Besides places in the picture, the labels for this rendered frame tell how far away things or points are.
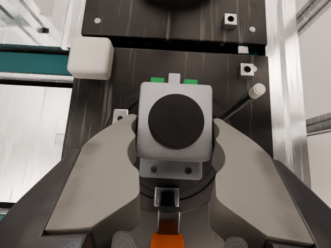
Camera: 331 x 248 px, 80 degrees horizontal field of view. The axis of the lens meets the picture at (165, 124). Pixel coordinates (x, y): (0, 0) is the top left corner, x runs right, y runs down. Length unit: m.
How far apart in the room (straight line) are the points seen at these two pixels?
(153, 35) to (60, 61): 0.13
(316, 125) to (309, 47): 0.20
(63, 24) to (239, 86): 0.24
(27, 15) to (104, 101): 0.14
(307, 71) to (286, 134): 0.20
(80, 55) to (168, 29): 0.11
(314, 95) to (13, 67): 0.48
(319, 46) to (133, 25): 0.36
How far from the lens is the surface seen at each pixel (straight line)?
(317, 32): 0.51
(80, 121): 0.25
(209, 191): 0.21
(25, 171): 0.34
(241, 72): 0.26
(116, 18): 0.30
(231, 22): 0.29
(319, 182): 0.43
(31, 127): 0.34
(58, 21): 0.33
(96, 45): 0.26
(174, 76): 0.17
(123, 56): 0.27
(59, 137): 0.26
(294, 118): 0.29
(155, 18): 0.29
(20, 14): 0.30
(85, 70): 0.25
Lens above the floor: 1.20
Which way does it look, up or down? 78 degrees down
